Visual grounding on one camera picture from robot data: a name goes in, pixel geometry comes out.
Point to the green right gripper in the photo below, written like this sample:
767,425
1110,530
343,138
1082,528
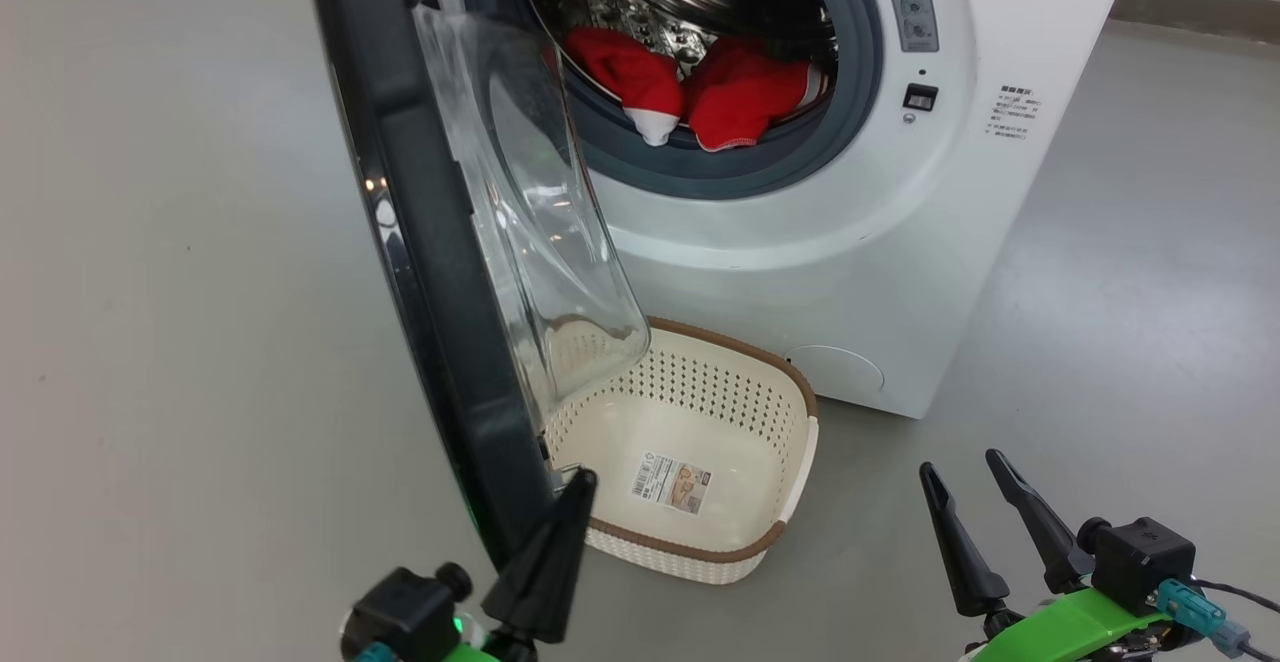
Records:
1070,632

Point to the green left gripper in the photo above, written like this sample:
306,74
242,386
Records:
470,650

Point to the washing machine door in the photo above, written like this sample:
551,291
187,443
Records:
430,242

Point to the red and white garment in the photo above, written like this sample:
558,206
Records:
740,92

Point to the product label sticker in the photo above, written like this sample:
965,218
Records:
670,483

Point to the cream basket with brown rim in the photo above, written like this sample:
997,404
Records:
720,422

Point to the white front-load washing machine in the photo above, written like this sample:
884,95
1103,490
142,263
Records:
900,272

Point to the black door latch socket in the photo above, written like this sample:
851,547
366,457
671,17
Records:
920,97

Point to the round white filter cover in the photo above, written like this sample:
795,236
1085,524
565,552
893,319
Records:
836,375

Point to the grey warning label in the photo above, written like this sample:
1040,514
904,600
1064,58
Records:
908,2

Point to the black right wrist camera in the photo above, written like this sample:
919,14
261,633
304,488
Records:
1140,557

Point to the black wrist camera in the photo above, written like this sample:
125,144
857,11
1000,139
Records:
1140,557
400,612

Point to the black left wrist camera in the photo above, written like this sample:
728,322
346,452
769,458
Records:
400,612

